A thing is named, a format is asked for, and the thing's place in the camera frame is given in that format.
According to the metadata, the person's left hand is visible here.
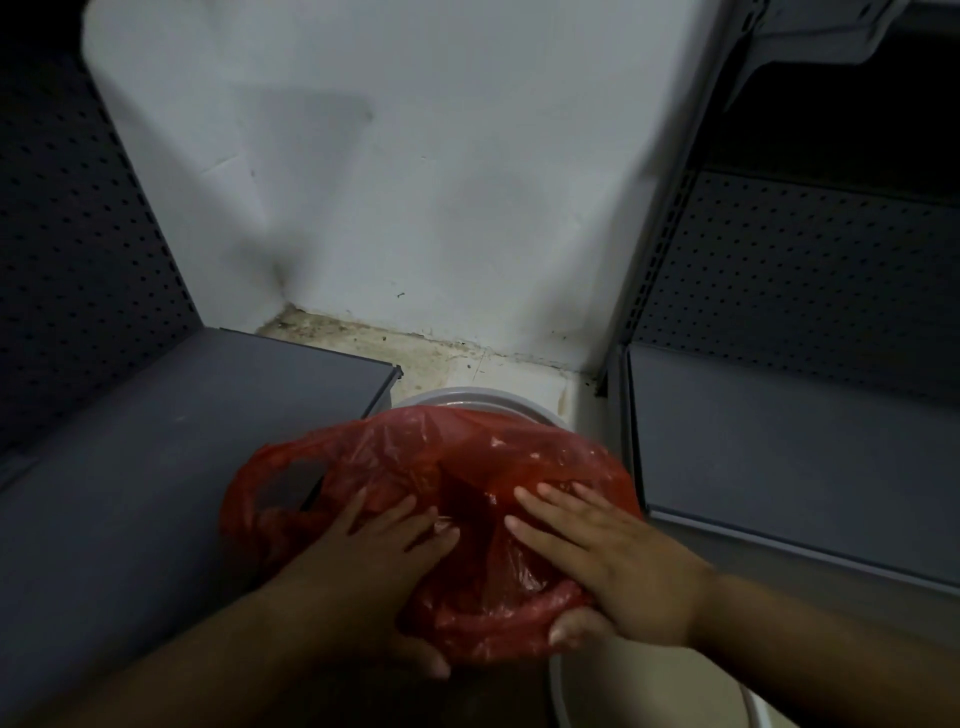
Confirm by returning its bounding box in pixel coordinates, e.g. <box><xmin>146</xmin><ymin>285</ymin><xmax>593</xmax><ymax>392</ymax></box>
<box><xmin>277</xmin><ymin>487</ymin><xmax>462</xmax><ymax>681</ymax></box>

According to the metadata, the person's right hand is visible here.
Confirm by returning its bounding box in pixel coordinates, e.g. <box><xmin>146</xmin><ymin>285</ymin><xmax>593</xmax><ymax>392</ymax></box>
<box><xmin>504</xmin><ymin>483</ymin><xmax>721</xmax><ymax>651</ymax></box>

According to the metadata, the red plastic bag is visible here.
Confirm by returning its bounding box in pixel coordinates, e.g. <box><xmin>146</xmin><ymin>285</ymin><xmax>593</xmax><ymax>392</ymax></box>
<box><xmin>219</xmin><ymin>407</ymin><xmax>645</xmax><ymax>666</ymax></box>

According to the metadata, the person's left forearm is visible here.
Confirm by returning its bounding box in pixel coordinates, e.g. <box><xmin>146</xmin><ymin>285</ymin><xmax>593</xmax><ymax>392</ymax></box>
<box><xmin>22</xmin><ymin>577</ymin><xmax>342</xmax><ymax>728</ymax></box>

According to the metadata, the person's right forearm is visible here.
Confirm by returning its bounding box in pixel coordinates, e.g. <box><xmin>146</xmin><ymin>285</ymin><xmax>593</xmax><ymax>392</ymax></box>
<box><xmin>693</xmin><ymin>571</ymin><xmax>960</xmax><ymax>728</ymax></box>

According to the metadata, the white round bin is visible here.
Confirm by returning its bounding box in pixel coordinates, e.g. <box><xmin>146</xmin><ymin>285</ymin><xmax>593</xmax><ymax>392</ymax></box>
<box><xmin>391</xmin><ymin>386</ymin><xmax>760</xmax><ymax>728</ymax></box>

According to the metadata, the grey metal shelf board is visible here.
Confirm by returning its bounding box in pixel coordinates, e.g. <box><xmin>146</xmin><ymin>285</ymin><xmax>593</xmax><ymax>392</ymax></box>
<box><xmin>723</xmin><ymin>0</ymin><xmax>960</xmax><ymax>110</ymax></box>
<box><xmin>0</xmin><ymin>327</ymin><xmax>405</xmax><ymax>728</ymax></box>
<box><xmin>624</xmin><ymin>343</ymin><xmax>960</xmax><ymax>595</ymax></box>

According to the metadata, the grey slotted shelf upright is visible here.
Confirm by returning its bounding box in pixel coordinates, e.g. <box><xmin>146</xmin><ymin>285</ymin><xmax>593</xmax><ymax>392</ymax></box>
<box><xmin>596</xmin><ymin>0</ymin><xmax>759</xmax><ymax>397</ymax></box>

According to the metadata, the dark perforated back panel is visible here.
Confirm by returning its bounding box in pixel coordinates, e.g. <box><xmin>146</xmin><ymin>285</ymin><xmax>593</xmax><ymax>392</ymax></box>
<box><xmin>0</xmin><ymin>0</ymin><xmax>204</xmax><ymax>459</ymax></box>
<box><xmin>633</xmin><ymin>171</ymin><xmax>960</xmax><ymax>410</ymax></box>

